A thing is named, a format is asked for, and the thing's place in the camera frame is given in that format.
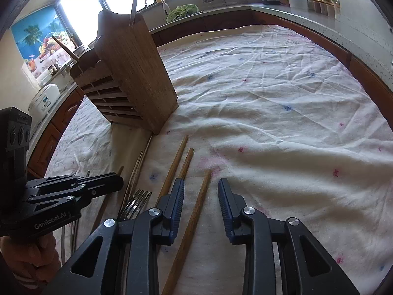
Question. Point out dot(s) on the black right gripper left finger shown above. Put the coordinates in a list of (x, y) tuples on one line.
[(122, 256)]

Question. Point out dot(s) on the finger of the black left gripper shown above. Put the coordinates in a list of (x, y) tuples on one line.
[(103, 184)]

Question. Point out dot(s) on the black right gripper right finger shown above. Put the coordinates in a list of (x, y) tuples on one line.
[(280, 255)]

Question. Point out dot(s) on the steel fork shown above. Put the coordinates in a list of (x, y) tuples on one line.
[(135, 205)]

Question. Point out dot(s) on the chrome kitchen faucet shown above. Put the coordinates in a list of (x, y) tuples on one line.
[(165, 6)]

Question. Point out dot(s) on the person's left hand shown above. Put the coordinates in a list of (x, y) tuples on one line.
[(32, 264)]

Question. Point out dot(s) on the white rice cooker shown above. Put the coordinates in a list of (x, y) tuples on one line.
[(43, 101)]

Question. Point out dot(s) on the white floral tablecloth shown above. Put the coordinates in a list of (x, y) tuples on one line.
[(289, 127)]

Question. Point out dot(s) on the wooden utensil holder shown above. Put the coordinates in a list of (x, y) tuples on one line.
[(124, 76)]

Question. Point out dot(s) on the tropical fruit poster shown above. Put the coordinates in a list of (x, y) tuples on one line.
[(39, 37)]

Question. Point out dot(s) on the green colander with vegetables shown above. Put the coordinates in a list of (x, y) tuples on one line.
[(181, 12)]

